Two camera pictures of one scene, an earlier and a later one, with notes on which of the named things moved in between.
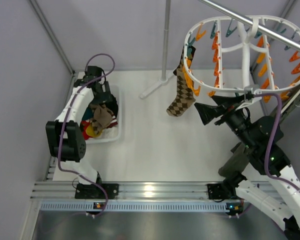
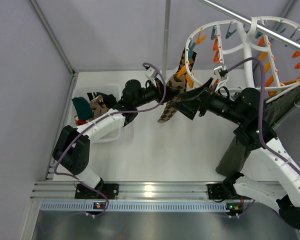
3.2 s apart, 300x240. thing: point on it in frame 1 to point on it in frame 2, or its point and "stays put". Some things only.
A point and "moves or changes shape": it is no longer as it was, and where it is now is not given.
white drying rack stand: [164, 80] stays put
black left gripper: [109, 100] to [160, 92]
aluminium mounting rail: [50, 191] stays put
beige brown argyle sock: [97, 128] moves or changes shape
